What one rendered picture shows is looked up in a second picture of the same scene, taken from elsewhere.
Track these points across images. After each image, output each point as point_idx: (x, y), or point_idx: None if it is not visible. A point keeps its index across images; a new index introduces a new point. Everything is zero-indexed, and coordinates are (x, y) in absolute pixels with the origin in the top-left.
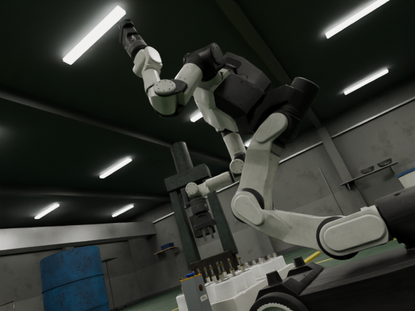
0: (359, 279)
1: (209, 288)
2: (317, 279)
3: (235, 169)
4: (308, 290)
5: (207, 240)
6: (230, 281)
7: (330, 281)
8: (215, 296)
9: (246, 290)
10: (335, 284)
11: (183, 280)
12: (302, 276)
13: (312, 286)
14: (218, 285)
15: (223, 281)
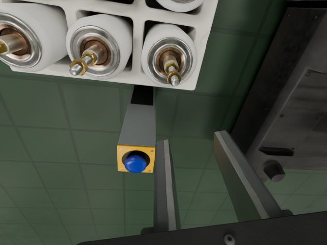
0: (323, 168)
1: (125, 65)
2: (319, 121)
3: None
4: (288, 162)
5: (168, 141)
6: (194, 69)
7: (317, 148)
8: (130, 44)
9: (209, 24)
10: (309, 164)
11: (126, 170)
12: (311, 122)
13: (298, 150)
14: (167, 86)
15: (180, 82)
